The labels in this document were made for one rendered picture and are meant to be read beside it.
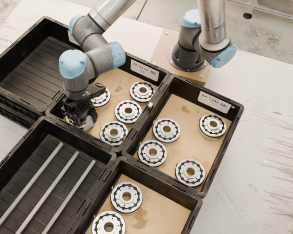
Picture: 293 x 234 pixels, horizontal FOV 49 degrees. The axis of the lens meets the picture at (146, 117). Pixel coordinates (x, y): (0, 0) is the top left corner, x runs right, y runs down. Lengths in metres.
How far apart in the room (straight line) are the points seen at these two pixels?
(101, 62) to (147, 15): 2.02
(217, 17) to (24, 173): 0.82
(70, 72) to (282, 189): 0.92
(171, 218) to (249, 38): 2.12
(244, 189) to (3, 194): 0.87
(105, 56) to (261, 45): 2.12
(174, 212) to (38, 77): 0.75
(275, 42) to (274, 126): 1.57
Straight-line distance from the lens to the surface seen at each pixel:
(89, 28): 1.02
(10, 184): 1.17
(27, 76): 1.39
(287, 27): 3.21
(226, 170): 1.34
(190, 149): 1.19
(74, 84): 0.94
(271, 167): 1.42
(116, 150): 1.05
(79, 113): 1.06
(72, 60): 0.90
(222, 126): 1.24
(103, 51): 0.95
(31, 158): 1.19
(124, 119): 1.19
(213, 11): 1.09
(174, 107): 1.28
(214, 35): 1.18
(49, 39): 1.52
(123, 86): 1.32
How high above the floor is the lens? 1.87
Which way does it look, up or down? 57 degrees down
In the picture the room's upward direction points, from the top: 8 degrees clockwise
